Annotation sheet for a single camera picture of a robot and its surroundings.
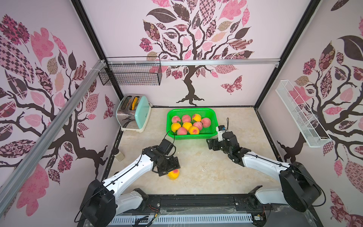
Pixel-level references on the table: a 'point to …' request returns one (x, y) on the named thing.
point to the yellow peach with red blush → (196, 117)
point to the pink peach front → (198, 125)
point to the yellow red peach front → (174, 175)
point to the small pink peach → (206, 122)
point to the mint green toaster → (133, 112)
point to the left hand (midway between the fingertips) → (173, 172)
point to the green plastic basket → (210, 113)
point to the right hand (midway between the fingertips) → (211, 140)
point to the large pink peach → (186, 118)
